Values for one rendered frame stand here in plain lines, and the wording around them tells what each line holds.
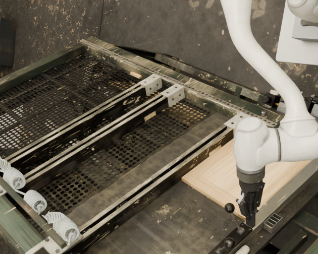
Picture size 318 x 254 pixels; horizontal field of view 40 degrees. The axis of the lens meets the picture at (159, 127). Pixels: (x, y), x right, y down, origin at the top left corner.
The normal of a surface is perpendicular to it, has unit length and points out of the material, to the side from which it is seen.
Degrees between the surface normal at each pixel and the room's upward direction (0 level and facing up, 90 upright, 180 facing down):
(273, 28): 0
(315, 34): 1
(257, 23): 0
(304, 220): 59
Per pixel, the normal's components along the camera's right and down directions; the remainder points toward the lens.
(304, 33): -0.70, 0.00
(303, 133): -0.12, -0.22
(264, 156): 0.06, 0.58
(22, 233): -0.12, -0.80
